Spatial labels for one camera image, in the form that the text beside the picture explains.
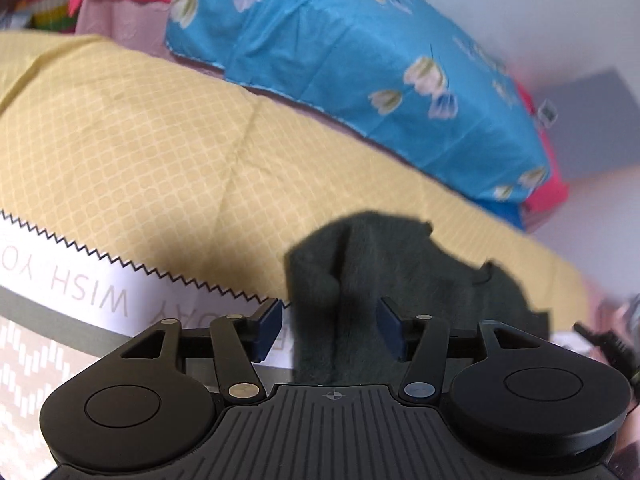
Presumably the dark green knit sweater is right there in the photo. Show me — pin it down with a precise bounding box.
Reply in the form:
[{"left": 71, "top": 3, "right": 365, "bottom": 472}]
[{"left": 282, "top": 209, "right": 554, "bottom": 387}]

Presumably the grey board with wood edge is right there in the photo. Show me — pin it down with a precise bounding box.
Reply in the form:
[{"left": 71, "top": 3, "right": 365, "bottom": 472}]
[{"left": 534, "top": 68, "right": 639, "bottom": 180}]

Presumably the yellow patterned bedspread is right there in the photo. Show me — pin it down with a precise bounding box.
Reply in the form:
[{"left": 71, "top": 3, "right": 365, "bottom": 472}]
[{"left": 0, "top": 29, "right": 597, "bottom": 476}]

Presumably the small white digital clock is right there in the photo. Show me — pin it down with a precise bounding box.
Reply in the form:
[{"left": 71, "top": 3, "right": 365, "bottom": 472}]
[{"left": 536, "top": 99, "right": 558, "bottom": 129}]

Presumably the blue floral quilt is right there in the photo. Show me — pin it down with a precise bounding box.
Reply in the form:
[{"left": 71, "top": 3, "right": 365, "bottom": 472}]
[{"left": 164, "top": 0, "right": 554, "bottom": 231}]

